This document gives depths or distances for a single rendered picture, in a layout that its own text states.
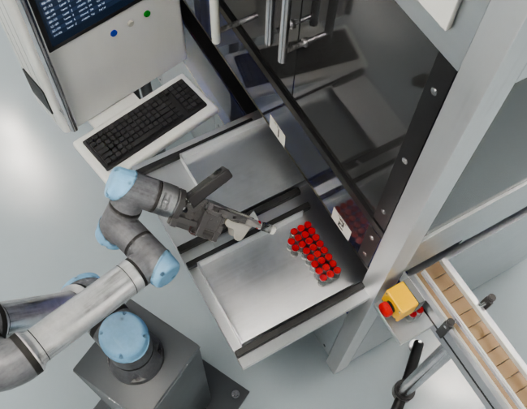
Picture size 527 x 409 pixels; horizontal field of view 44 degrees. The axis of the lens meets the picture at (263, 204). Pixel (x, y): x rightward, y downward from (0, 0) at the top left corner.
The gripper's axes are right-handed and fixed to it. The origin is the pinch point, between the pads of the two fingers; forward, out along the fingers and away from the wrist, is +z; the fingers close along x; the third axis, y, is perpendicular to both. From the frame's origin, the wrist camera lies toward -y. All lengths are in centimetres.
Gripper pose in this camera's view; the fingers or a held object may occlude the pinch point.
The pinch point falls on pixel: (256, 221)
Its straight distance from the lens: 153.3
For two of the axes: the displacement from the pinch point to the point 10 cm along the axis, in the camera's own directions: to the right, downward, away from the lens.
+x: 3.3, 2.0, -9.2
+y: -3.7, 9.3, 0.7
